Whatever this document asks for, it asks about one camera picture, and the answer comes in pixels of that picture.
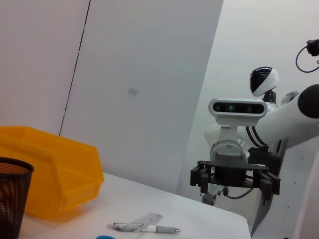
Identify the small grey wall label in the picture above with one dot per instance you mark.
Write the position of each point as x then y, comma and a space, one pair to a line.
132, 91

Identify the blue scissors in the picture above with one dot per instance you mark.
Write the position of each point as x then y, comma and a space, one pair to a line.
106, 237

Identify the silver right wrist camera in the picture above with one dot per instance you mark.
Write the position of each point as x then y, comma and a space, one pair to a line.
236, 108

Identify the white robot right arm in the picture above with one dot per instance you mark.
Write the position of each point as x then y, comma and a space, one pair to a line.
281, 119

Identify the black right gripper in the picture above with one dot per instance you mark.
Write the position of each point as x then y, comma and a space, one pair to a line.
229, 174

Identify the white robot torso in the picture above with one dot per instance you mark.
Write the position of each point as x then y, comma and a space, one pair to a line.
299, 186

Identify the white grey clear pen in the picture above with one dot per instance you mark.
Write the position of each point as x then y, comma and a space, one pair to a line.
164, 229

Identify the clear plastic ruler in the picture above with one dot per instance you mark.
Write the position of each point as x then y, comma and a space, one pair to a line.
152, 217

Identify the yellow plastic storage bin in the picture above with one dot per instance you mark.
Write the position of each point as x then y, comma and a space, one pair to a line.
62, 154

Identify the black mesh pen holder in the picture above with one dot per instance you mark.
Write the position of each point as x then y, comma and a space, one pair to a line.
12, 199

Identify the black white robot head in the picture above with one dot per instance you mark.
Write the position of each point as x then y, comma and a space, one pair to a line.
264, 79

